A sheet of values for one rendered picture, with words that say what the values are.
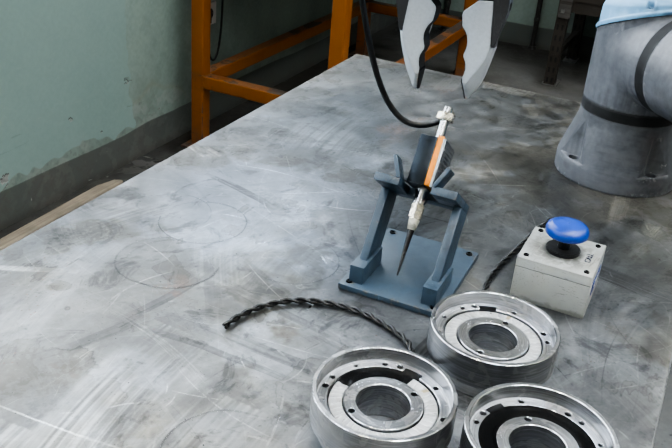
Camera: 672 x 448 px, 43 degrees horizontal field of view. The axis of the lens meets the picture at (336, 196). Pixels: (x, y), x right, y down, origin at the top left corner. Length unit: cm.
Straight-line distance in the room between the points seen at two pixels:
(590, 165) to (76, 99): 190
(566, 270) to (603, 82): 33
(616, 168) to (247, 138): 46
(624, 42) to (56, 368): 70
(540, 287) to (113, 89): 216
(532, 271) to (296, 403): 27
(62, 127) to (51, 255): 183
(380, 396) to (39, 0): 201
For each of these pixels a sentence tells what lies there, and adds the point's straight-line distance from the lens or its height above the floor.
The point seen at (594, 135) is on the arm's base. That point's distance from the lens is 108.
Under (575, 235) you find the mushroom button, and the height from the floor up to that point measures 87.
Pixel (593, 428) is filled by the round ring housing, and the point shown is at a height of 83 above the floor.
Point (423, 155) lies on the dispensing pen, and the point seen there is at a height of 92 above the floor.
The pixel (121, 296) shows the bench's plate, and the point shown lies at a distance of 79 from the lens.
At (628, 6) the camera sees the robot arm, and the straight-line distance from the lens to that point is 104.
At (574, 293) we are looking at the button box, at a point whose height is 82.
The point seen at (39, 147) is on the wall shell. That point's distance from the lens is 262.
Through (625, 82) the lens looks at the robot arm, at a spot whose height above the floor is 94.
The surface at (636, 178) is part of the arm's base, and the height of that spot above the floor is 83.
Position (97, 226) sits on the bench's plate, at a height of 80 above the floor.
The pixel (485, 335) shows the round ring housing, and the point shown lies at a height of 82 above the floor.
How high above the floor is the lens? 123
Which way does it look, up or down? 26 degrees down
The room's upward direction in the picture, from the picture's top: 5 degrees clockwise
